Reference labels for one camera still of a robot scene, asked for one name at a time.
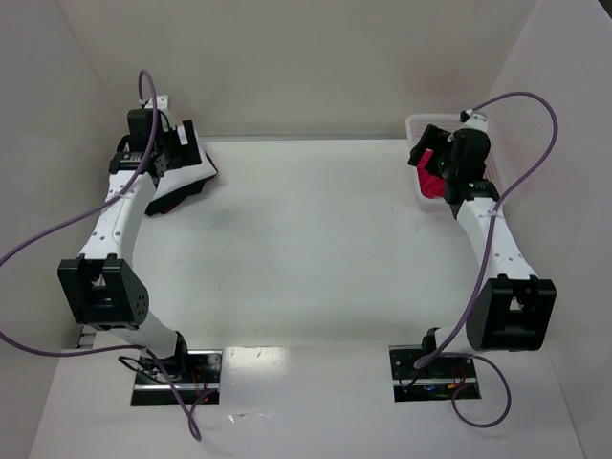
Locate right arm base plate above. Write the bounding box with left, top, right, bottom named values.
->
left=388, top=346, right=481, bottom=403

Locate white plastic basket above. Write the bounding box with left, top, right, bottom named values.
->
left=405, top=109, right=501, bottom=214

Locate red t-shirt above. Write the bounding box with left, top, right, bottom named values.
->
left=417, top=149, right=445, bottom=200

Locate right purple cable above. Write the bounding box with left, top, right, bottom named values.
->
left=412, top=91, right=560, bottom=426

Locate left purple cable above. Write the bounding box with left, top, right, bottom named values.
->
left=0, top=69, right=207, bottom=443

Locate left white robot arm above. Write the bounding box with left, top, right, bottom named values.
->
left=57, top=103, right=218, bottom=373

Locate folded white t-shirt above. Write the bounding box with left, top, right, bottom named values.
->
left=153, top=150, right=218, bottom=201

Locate purple cable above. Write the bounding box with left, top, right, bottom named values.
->
left=412, top=91, right=560, bottom=426
left=0, top=69, right=207, bottom=443

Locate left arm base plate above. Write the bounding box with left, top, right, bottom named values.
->
left=119, top=349, right=223, bottom=407

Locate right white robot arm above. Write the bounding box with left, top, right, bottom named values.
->
left=408, top=124, right=557, bottom=369

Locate folded black t-shirt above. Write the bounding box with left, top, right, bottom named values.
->
left=144, top=175, right=217, bottom=217

